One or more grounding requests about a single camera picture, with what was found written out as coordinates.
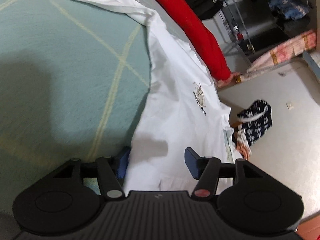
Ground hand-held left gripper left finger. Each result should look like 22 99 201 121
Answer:
51 146 132 200

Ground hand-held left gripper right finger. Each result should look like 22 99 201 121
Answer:
184 147 263 198

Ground white t-shirt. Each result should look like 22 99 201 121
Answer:
19 0 244 195

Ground pile of light clothes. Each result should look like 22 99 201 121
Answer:
231 127 252 159

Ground small drying clothes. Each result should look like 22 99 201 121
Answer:
232 25 243 40

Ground blue hanging clothes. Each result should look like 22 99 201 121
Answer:
265 0 310 20

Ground dark star print garment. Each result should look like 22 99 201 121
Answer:
236 99 273 147

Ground green checked bed sheet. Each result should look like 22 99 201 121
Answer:
0 0 242 220

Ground red quilt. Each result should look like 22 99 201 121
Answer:
135 0 232 80

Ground pink striped curtain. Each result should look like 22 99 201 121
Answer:
216 29 320 88

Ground metal drying rack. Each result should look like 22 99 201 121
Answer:
220 0 255 63

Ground black hanging jackets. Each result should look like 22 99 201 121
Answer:
182 0 225 20

